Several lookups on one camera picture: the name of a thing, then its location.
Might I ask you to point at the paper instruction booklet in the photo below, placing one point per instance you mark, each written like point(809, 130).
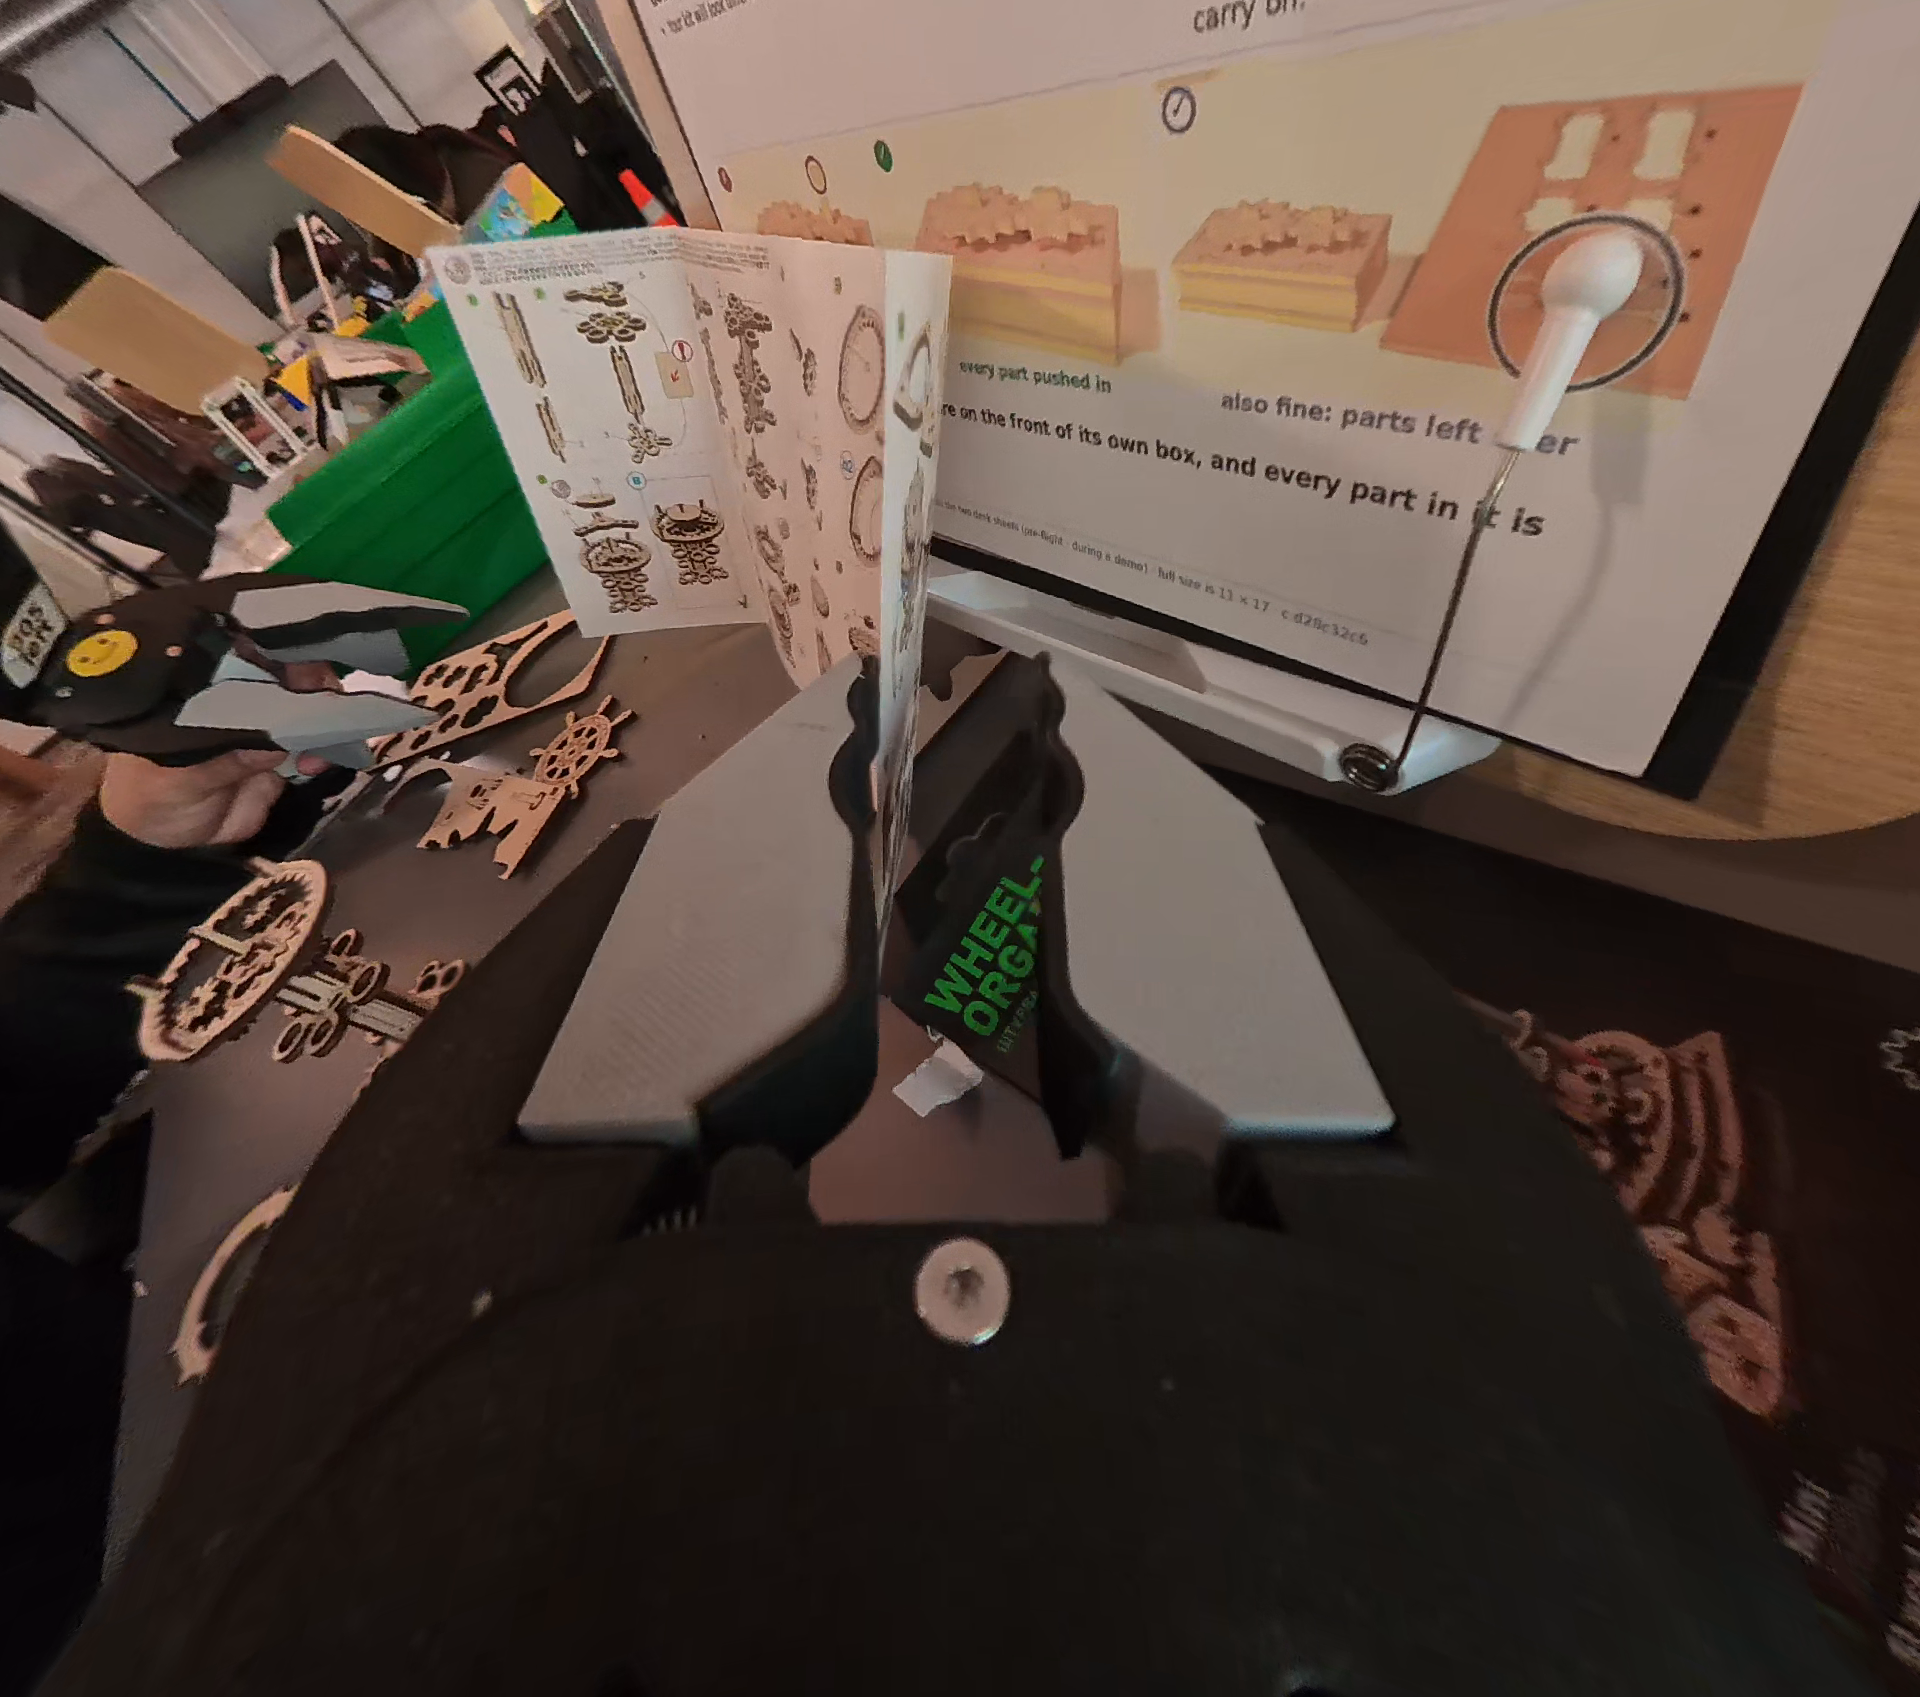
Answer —
point(674, 436)

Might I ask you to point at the wooden sheet with round cutouts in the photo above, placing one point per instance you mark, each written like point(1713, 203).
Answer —
point(451, 686)

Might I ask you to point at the wooden ship wheel part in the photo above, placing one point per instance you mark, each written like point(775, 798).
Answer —
point(578, 753)

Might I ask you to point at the black kit box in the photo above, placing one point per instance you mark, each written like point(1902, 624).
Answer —
point(1651, 1128)

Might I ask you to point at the person's left forearm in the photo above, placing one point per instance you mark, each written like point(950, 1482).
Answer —
point(60, 977)

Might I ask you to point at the notched wooden sheet offcut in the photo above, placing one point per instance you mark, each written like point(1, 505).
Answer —
point(495, 820)

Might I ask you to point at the orange traffic cone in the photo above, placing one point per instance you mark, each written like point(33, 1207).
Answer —
point(645, 201)

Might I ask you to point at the printed instruction poster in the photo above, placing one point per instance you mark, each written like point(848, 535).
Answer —
point(1350, 2)

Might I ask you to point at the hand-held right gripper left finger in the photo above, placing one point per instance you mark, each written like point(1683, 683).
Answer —
point(704, 964)

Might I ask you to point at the large wooden gear wheel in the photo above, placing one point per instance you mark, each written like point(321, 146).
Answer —
point(224, 956)

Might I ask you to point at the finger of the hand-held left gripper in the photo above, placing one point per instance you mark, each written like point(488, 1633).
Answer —
point(344, 613)
point(300, 715)

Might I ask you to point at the toothed curved wooden part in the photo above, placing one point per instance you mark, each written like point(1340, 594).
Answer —
point(211, 1277)

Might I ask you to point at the green box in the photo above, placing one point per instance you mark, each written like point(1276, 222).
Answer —
point(405, 512)

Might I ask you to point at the light wooden chair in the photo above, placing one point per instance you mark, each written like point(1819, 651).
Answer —
point(142, 334)
point(360, 185)

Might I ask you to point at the white poster stand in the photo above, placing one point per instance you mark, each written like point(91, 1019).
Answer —
point(1275, 708)

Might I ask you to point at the person's left hand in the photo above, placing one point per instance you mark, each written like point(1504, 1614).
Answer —
point(195, 802)

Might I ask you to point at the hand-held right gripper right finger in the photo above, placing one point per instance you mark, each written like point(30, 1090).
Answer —
point(1214, 977)

